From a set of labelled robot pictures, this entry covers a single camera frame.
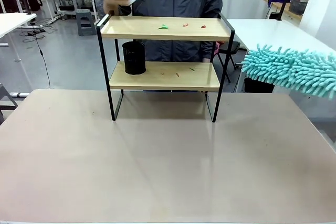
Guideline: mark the large green paper scrap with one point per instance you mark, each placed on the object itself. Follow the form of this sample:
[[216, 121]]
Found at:
[[163, 26]]

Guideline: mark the two-tier wooden shelf black frame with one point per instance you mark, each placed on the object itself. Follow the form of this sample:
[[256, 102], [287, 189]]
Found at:
[[168, 31]]

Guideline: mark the black mesh pen cup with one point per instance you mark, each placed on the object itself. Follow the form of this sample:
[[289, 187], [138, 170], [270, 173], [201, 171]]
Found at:
[[134, 60]]

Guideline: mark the teal chenille duster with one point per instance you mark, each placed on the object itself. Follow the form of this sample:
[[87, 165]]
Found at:
[[294, 70]]

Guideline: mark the grey plastic step stool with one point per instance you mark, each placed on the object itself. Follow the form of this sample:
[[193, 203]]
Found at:
[[86, 22]]

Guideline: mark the black backpack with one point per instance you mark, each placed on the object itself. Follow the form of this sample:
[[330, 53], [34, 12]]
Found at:
[[34, 0]]

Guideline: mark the white table with round edge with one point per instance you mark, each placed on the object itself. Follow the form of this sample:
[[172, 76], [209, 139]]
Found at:
[[13, 22]]

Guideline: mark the black folding chair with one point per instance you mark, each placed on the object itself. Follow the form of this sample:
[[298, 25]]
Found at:
[[231, 48]]

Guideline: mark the white power strip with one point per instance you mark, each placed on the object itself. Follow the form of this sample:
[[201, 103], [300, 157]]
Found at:
[[19, 94]]

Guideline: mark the large white table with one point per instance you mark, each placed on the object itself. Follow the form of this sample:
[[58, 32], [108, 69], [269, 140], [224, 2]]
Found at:
[[267, 31]]

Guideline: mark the black bin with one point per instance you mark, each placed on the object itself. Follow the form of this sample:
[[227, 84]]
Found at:
[[258, 85]]

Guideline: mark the dark grey metal frame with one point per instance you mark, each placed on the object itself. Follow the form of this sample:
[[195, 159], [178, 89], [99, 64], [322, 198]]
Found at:
[[6, 100]]

